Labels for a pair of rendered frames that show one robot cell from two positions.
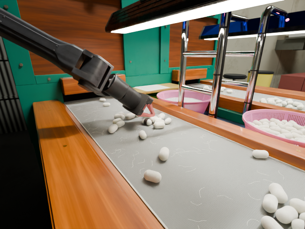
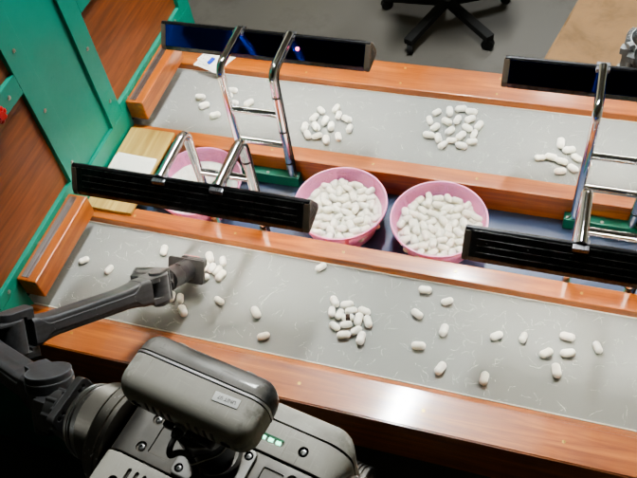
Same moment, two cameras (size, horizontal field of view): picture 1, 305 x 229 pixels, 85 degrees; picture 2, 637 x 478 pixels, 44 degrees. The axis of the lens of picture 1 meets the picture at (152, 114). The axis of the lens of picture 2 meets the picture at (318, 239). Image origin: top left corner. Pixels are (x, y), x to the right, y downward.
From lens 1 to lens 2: 1.73 m
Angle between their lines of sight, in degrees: 40
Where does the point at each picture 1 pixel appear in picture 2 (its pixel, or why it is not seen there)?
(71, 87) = (46, 282)
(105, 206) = (259, 368)
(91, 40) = (18, 189)
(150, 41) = (78, 96)
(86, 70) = (162, 294)
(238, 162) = (308, 284)
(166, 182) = (273, 333)
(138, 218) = (278, 362)
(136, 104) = (193, 275)
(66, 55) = (144, 297)
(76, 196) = not seen: hidden behind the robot
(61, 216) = not seen: hidden behind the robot
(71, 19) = not seen: outside the picture
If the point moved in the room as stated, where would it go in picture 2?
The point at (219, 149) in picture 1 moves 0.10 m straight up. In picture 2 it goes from (290, 276) to (285, 254)
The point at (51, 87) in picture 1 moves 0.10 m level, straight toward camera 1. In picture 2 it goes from (15, 298) to (46, 307)
